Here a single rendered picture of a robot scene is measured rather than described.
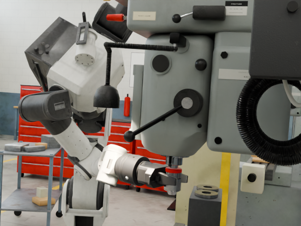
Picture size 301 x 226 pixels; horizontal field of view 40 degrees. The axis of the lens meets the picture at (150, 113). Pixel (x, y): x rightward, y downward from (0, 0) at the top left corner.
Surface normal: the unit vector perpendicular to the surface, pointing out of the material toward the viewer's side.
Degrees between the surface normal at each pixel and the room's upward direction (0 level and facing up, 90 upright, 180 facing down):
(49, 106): 83
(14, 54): 90
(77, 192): 81
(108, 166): 67
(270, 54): 90
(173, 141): 118
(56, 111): 83
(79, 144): 99
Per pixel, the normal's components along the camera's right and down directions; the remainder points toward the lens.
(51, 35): 0.06, -0.47
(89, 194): 0.04, -0.10
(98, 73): 0.64, 0.01
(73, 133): 0.61, 0.23
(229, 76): -0.27, 0.04
